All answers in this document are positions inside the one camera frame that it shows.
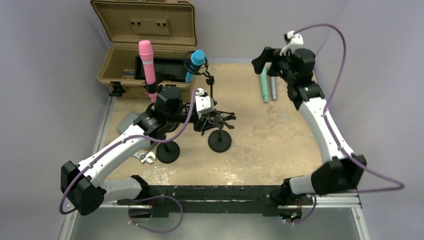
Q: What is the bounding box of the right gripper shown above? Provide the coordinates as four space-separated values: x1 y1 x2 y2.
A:
252 47 297 85

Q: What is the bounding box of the mint green microphone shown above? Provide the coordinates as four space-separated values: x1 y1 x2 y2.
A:
259 65 270 104

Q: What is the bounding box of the black shock-mount desk stand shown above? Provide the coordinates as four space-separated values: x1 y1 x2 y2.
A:
207 117 232 153

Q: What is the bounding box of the silver grey microphone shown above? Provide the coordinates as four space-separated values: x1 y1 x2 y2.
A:
270 76 278 101

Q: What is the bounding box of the black clip desk stand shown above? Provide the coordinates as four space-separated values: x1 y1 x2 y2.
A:
156 141 181 164

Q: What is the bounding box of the blue microphone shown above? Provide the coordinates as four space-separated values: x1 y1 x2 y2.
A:
185 49 206 83

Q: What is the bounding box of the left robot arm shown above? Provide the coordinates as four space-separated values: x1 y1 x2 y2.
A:
59 86 236 216

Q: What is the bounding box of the black stand with pink microphone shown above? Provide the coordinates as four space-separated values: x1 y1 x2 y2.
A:
144 71 163 103

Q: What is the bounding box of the pink toy microphone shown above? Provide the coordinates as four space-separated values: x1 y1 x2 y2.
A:
138 40 160 104

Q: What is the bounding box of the black tray inside case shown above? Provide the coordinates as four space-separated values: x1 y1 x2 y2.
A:
134 56 187 83

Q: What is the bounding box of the grey flat box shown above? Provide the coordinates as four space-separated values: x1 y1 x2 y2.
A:
116 112 141 134

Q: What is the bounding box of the tan plastic tool case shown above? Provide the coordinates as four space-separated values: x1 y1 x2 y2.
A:
90 0 197 102

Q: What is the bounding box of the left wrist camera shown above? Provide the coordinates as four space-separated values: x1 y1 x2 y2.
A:
195 95 215 118

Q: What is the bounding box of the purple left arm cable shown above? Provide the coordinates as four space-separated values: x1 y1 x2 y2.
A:
58 87 203 216

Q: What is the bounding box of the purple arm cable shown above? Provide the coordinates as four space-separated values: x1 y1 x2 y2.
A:
293 23 406 226
58 87 203 216

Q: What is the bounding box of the black tripod shock-mount stand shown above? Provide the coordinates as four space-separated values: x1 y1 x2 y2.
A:
183 50 215 98

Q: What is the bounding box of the red-handled adjustable wrench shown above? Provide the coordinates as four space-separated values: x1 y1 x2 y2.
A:
132 151 156 164

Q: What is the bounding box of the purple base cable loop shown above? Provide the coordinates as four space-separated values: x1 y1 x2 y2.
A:
128 194 185 235

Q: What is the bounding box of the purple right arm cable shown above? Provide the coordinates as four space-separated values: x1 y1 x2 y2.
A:
293 23 406 226

